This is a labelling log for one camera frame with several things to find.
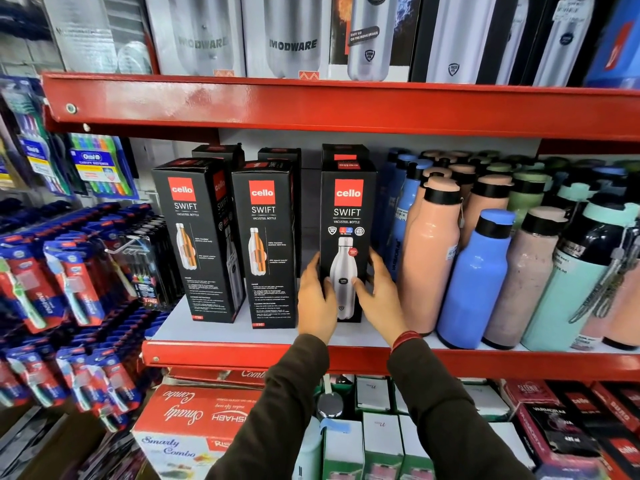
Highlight black box white bottle print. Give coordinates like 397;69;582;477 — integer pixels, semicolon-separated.
520;0;602;88
409;0;532;86

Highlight grey product box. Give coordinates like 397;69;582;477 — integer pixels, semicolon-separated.
41;0;154;75

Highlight person's left hand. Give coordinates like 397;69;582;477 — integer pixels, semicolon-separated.
298;252;339;346

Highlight black box orange bottle print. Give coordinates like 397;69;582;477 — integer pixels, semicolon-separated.
152;158;246;324
231;161;297;330

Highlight person's right forearm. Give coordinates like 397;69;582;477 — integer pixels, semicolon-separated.
387;338;537;480

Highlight rows of red-blue toothbrush packs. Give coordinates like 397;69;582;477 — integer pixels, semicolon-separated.
0;201;173;433

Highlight person's left forearm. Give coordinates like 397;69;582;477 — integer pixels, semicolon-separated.
206;334;331;480

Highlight row of black toothbrush packs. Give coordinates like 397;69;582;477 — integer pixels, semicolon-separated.
106;216;184;311

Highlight brown cardboard box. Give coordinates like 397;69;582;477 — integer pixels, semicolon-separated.
0;404;109;480

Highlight black box silver bottle print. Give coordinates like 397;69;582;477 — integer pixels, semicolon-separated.
319;161;378;324

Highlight black bottle box red label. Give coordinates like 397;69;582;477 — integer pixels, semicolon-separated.
191;144;246;171
322;144;370;163
257;147;303;278

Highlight stack of white-green small boxes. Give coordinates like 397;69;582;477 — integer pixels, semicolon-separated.
322;376;537;480

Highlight red and white combo box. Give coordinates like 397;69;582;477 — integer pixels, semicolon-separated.
132;384;264;480

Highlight stack of black-red boxes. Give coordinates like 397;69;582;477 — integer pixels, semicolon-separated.
499;379;640;480

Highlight red thread bracelet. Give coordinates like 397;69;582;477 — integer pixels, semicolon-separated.
391;331;424;352

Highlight cluster of pastel water bottles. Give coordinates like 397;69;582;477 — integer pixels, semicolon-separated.
375;147;640;353

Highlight white bottle silver cap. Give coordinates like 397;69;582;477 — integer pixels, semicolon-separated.
292;375;352;480

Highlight hanging blue toothbrush pack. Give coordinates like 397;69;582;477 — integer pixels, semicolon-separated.
0;76;72;196

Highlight black box steel flask print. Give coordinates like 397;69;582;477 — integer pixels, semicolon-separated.
327;0;422;83

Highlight multicolour toothbrush pack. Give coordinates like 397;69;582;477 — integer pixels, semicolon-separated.
67;134;140;201

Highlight blue product box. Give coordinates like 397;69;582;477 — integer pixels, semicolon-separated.
582;0;640;90

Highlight red metal shelf board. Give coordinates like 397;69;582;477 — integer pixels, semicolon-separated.
41;72;640;143
141;339;640;383

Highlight person's right hand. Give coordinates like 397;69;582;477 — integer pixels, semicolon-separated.
351;249;409;347

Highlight flat red box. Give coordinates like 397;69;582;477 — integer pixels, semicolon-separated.
167;367;269;388

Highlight white box steel bottle print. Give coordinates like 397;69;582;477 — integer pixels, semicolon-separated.
240;0;332;80
144;0;247;78

